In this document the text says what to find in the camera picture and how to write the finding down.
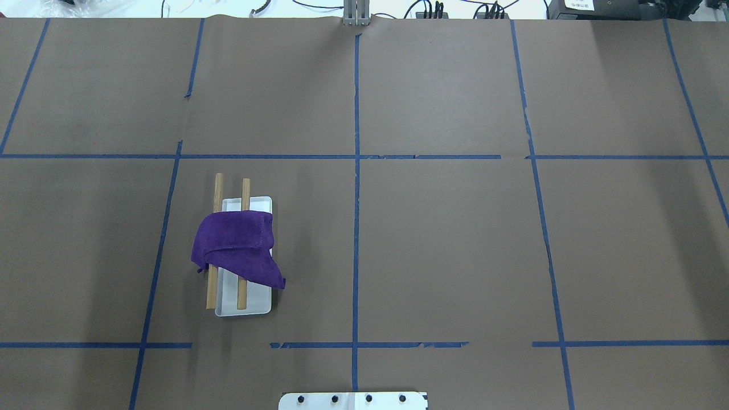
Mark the brown paper table cover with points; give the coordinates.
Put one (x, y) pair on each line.
(398, 228)

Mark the aluminium frame post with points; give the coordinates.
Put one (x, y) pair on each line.
(356, 13)

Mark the blue tape grid lines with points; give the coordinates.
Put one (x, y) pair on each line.
(356, 228)

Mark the white rack base tray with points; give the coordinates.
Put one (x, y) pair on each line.
(258, 298)

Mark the black computer box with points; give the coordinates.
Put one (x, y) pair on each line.
(594, 10)

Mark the purple towel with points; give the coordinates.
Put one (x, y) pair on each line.
(240, 242)

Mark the rear wooden rack rod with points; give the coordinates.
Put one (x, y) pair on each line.
(212, 274)

